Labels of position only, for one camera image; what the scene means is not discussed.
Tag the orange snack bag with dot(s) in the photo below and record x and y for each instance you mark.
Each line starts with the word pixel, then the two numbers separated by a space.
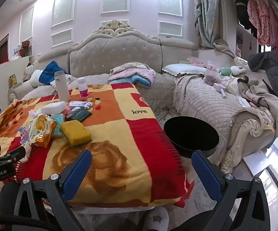
pixel 42 130

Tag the clear plastic snack jar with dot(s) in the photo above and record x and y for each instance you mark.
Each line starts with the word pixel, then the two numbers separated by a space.
pixel 211 73

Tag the white medicine box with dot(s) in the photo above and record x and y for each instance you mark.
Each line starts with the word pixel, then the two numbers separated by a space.
pixel 80 104

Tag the quilted beige sofa cover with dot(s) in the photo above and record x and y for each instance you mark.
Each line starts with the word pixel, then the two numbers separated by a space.
pixel 206 101
pixel 158 89

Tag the black round bin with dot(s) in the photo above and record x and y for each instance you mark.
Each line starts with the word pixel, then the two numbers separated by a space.
pixel 189 134

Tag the crumpled white tissue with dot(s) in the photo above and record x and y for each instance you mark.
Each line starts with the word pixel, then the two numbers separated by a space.
pixel 34 114

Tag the beige throw cloth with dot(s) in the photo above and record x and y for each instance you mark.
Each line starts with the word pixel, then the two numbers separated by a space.
pixel 264 96

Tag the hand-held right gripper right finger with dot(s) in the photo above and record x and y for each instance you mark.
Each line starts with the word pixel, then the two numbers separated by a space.
pixel 206 173

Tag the black hanging garment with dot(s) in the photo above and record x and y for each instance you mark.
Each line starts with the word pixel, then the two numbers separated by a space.
pixel 243 9

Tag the yellow sponge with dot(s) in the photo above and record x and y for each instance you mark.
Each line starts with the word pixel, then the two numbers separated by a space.
pixel 76 132

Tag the white thermos bottle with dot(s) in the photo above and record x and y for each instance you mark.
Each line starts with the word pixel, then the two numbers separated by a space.
pixel 63 89

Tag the white slipper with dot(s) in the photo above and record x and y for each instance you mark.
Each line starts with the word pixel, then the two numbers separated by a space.
pixel 157 220

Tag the white tissue pack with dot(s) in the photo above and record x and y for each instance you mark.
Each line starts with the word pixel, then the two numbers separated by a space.
pixel 54 107

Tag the white plush pillow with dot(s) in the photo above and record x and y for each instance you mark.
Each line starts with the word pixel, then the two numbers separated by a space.
pixel 35 78

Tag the white crumpled cloth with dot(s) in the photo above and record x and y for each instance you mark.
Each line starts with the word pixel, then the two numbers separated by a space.
pixel 71 79

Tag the dark padded jacket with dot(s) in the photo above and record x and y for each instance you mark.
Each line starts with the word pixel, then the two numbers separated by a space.
pixel 273 69

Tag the white tissue paper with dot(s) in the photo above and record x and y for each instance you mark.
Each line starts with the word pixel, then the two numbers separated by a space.
pixel 243 101

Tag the white pillow gold trim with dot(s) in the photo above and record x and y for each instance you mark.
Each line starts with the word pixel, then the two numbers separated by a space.
pixel 184 69

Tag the pink dotted hanging garment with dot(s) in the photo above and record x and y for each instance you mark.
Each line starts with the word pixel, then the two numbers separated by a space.
pixel 266 21

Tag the red orange printed blanket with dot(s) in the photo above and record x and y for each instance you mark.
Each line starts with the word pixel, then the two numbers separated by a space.
pixel 129 137

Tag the white floor board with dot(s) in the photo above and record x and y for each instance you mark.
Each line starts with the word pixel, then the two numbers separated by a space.
pixel 259 162

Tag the dark green packet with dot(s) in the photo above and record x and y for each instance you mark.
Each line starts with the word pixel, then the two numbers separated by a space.
pixel 80 115

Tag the clear plastic wrapper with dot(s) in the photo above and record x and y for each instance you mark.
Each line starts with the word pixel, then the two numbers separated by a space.
pixel 25 134

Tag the folded pink blue blanket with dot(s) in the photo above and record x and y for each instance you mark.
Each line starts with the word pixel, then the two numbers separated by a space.
pixel 134 75

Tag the pale green patterned curtain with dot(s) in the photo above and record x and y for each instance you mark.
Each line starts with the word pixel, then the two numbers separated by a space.
pixel 208 16

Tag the beige tufted sofa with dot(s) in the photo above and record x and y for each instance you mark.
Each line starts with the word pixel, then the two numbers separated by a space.
pixel 117 50

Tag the white cabinet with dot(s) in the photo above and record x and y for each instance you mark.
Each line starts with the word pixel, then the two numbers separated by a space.
pixel 6 69

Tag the blue quilted jacket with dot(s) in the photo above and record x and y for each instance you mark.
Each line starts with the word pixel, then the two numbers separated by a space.
pixel 51 73

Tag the lavender scoop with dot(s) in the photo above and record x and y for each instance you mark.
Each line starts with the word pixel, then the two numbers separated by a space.
pixel 219 89

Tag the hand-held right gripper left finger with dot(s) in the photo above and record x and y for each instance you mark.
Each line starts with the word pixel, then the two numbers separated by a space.
pixel 77 173

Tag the white pill bottle pink label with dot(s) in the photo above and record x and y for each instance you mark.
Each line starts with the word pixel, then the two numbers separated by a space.
pixel 83 89

